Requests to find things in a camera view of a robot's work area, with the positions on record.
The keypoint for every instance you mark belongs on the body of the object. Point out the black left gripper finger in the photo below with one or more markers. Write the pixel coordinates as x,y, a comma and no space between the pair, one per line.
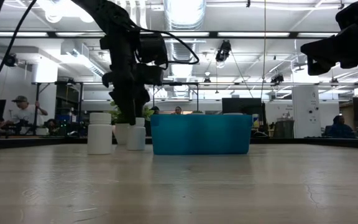
128,105
141,98

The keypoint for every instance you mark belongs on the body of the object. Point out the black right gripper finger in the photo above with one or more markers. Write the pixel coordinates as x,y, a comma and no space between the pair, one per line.
315,68
340,49

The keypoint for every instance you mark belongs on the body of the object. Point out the blue plastic basket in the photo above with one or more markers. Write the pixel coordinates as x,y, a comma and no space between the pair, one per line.
200,133

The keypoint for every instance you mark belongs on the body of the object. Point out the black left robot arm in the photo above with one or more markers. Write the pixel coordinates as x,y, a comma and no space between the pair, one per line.
110,15

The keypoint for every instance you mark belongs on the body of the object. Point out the person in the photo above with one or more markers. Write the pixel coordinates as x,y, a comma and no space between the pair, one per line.
52,126
177,110
155,109
339,129
26,113

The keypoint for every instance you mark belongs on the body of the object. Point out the green potted plant white pot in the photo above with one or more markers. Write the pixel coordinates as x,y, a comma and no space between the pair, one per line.
121,133

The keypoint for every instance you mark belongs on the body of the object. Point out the white pillar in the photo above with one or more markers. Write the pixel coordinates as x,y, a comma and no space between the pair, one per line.
305,110

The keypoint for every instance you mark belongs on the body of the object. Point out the black computer monitor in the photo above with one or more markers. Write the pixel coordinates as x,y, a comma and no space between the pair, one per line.
241,105

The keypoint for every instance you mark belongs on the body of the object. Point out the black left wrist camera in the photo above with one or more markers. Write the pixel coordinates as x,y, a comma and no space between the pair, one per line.
152,48

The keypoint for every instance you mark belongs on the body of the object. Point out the black hanging camera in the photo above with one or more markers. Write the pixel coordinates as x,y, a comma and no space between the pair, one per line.
11,59
277,78
223,51

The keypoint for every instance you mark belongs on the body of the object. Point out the black overhead frame rail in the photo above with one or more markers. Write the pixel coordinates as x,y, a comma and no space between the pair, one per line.
253,34

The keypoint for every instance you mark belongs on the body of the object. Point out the black aluminium table frame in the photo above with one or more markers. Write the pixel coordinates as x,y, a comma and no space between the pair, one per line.
322,142

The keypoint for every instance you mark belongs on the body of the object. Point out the silver ventilation duct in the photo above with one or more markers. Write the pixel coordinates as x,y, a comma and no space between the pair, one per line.
185,12

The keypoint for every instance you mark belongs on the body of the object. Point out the background metal frame rig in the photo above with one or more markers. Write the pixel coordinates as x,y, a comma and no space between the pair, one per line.
228,83

